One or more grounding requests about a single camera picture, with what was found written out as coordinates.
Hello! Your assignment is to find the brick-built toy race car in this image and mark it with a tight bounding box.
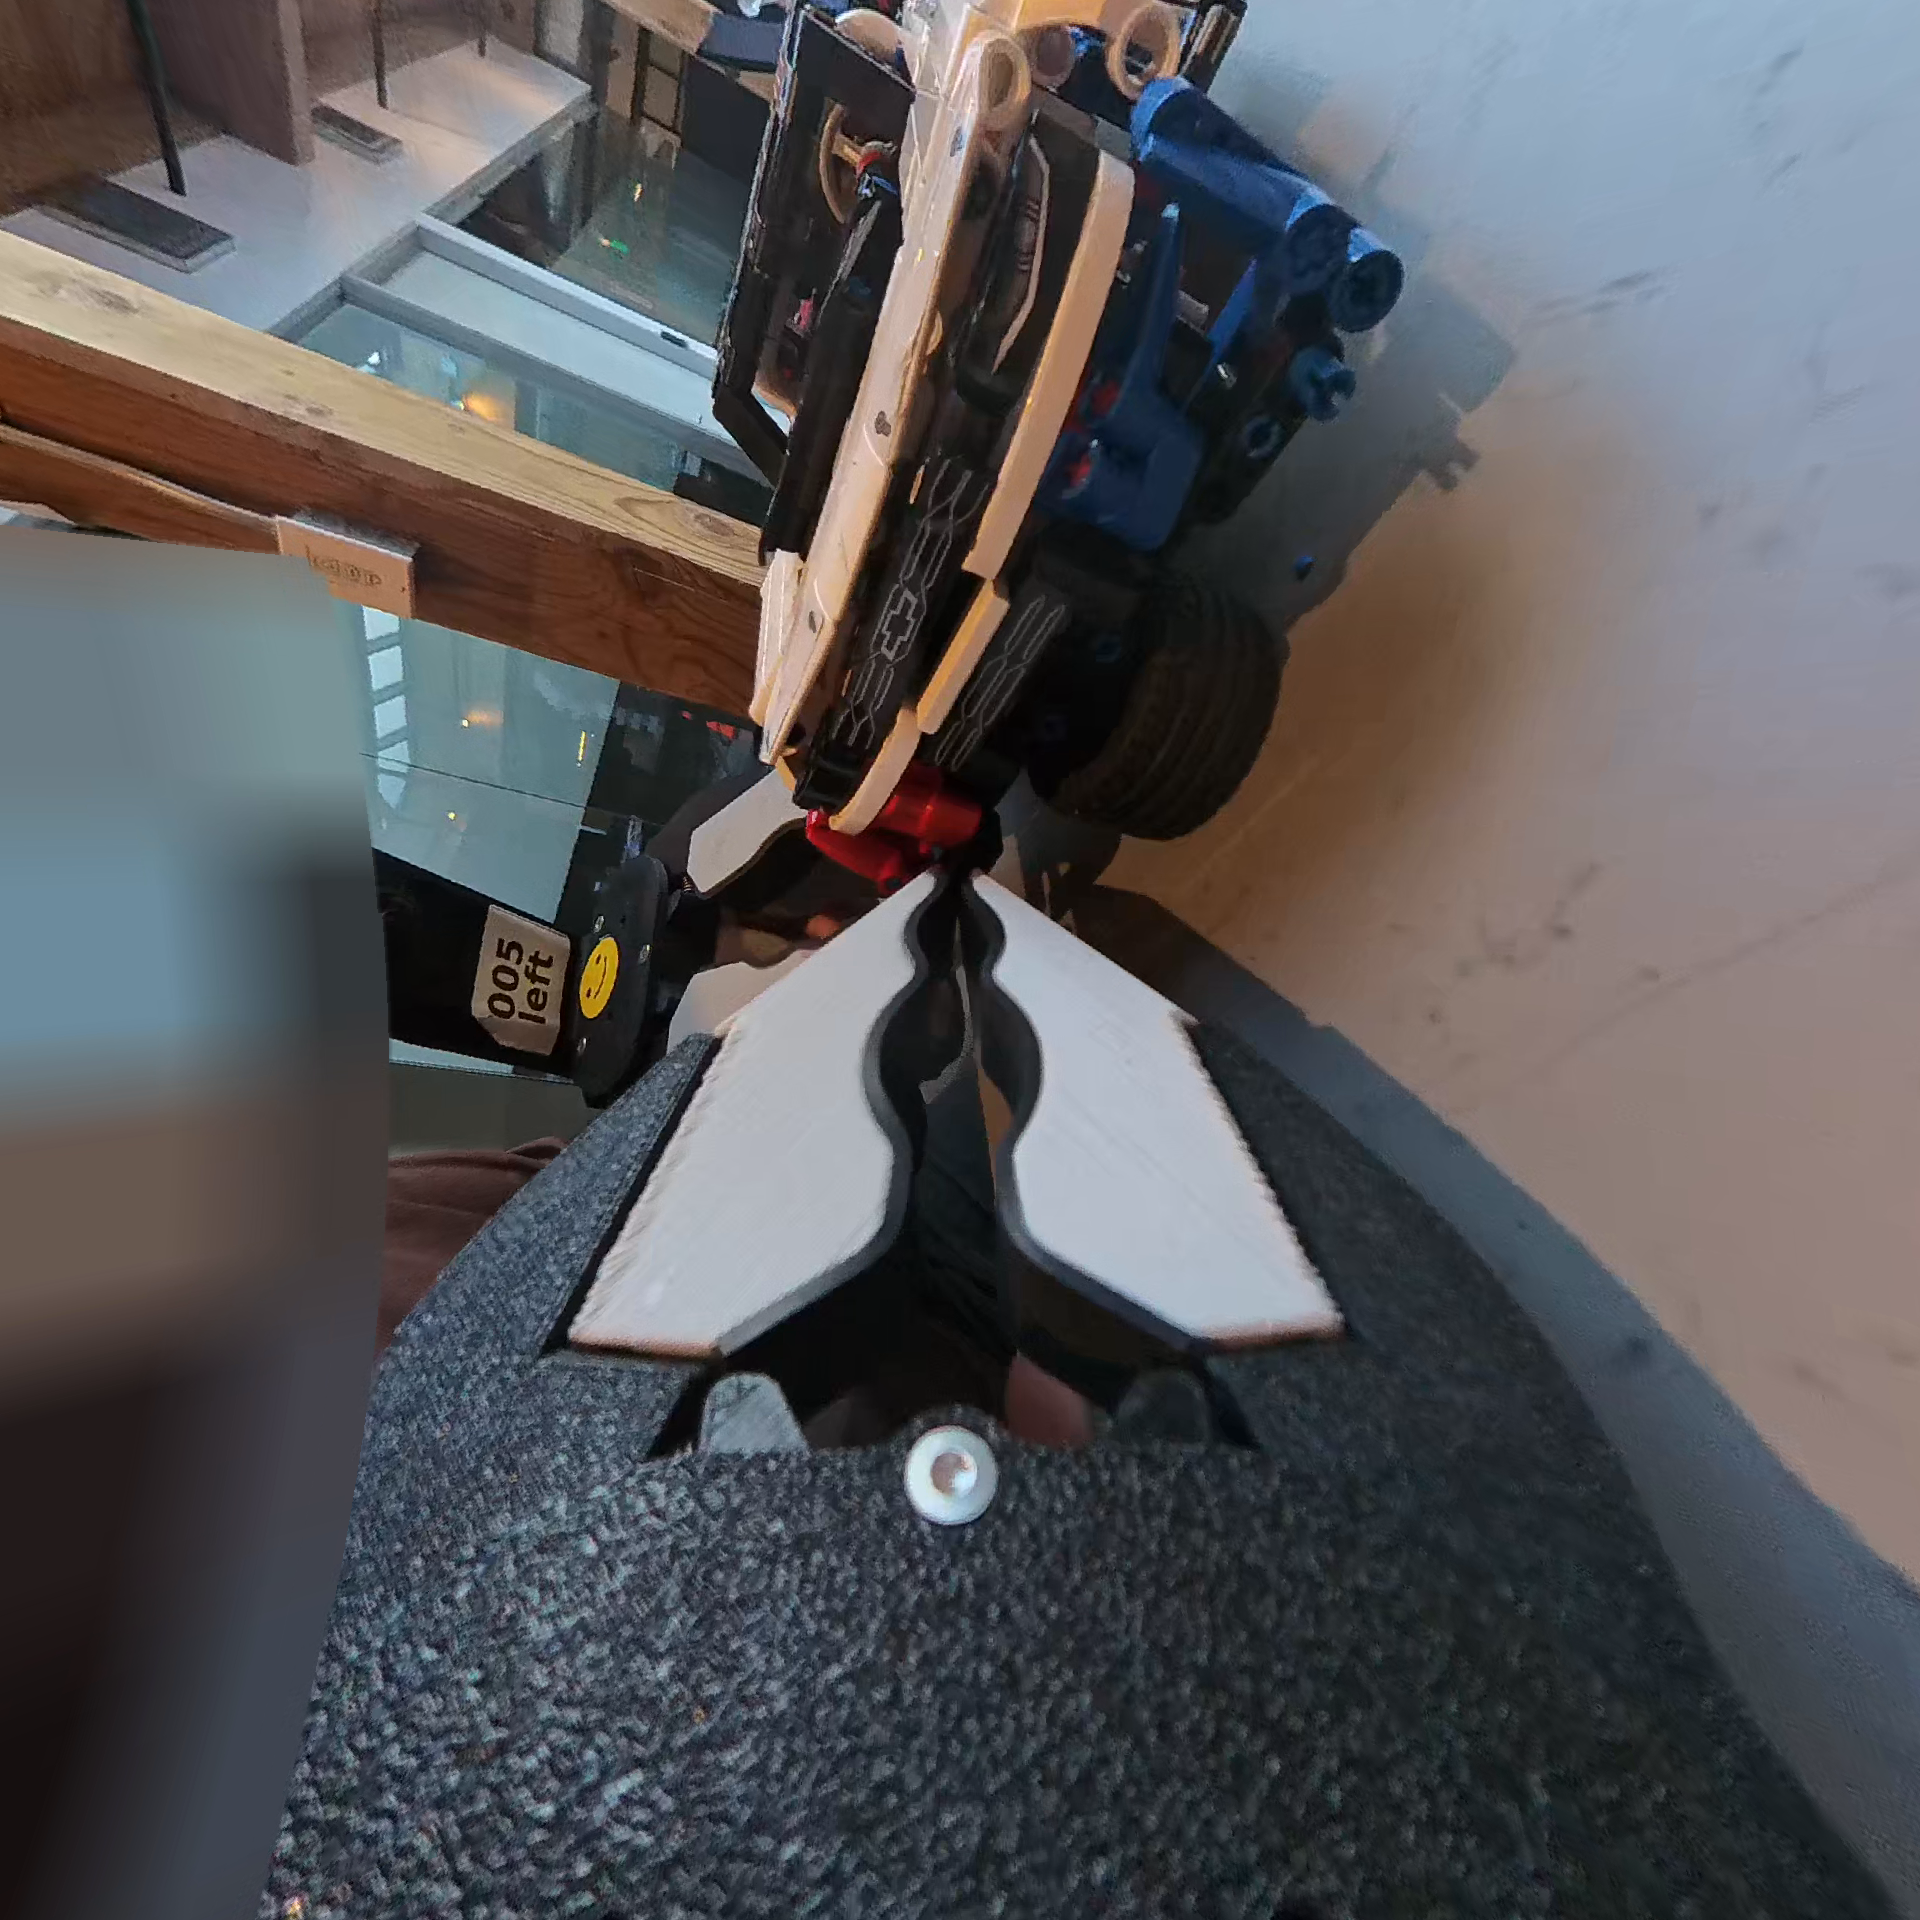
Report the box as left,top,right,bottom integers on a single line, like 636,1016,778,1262
714,0,1409,890

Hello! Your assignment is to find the small wooden wall plaque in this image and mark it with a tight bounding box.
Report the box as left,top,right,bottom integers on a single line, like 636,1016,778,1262
272,514,421,617

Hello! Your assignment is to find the wooden building post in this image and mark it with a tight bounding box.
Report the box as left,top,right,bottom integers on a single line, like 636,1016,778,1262
0,233,778,716

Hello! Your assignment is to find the person's right hand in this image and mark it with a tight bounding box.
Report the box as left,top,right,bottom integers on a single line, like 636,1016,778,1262
994,1370,1097,1447

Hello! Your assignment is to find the glass door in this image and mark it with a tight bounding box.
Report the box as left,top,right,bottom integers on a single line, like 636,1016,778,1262
277,105,780,498

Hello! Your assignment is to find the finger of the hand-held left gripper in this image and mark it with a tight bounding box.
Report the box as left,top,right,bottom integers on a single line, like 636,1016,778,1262
677,781,816,896
676,958,786,1052

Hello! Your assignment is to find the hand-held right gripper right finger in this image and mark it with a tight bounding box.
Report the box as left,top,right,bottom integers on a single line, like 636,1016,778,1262
968,873,1350,1351

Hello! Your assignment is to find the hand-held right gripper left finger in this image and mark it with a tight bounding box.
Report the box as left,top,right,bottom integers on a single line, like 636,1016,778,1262
568,873,960,1359

